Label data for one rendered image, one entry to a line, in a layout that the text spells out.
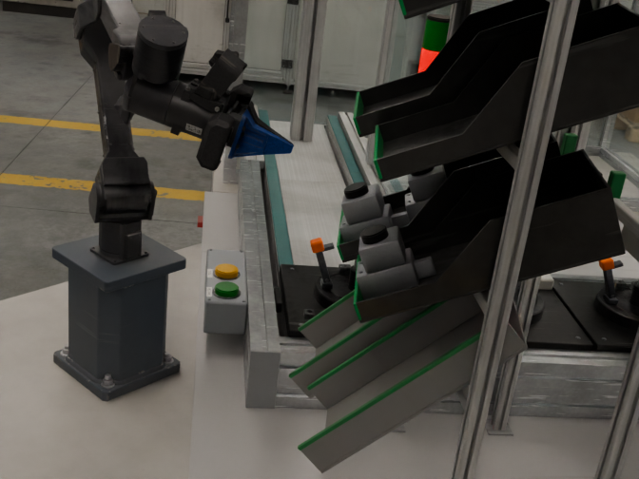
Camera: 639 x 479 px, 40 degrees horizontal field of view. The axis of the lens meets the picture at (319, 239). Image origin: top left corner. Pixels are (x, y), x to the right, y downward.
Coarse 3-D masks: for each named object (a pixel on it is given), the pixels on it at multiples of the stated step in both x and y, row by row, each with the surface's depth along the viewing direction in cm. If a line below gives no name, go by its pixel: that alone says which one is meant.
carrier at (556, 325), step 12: (516, 288) 152; (540, 288) 157; (516, 300) 147; (540, 300) 148; (552, 300) 154; (540, 312) 145; (552, 312) 149; (564, 312) 150; (540, 324) 145; (552, 324) 145; (564, 324) 146; (576, 324) 146; (528, 336) 140; (540, 336) 141; (552, 336) 141; (564, 336) 142; (576, 336) 142; (552, 348) 140; (564, 348) 140; (576, 348) 140; (588, 348) 140
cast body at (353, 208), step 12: (348, 192) 107; (360, 192) 106; (372, 192) 107; (348, 204) 106; (360, 204) 106; (372, 204) 106; (384, 204) 110; (348, 216) 107; (360, 216) 107; (372, 216) 106; (384, 216) 106; (396, 216) 108; (348, 228) 108; (360, 228) 107; (348, 240) 108
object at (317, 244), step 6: (312, 240) 141; (318, 240) 141; (312, 246) 140; (318, 246) 140; (324, 246) 141; (330, 246) 141; (318, 252) 141; (318, 258) 141; (324, 264) 142; (324, 270) 142; (324, 276) 143; (324, 282) 143
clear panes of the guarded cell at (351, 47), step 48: (288, 0) 255; (336, 0) 256; (384, 0) 258; (480, 0) 260; (624, 0) 265; (288, 48) 261; (336, 48) 262; (288, 96) 266; (336, 96) 268; (624, 144) 269
